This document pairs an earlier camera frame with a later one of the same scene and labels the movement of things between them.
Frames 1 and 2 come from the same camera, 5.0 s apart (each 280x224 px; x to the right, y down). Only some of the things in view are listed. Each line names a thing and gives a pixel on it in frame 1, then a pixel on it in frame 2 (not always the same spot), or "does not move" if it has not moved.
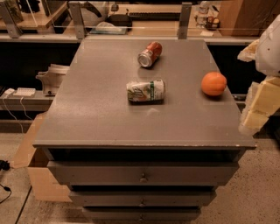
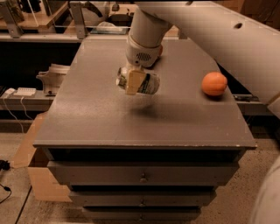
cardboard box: [47, 188] does not move
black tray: [120, 20] does not move
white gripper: [269, 53] -> [142, 55]
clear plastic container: [107, 28] does not move
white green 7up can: [146, 92] -> [150, 84]
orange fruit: [213, 83] does not move
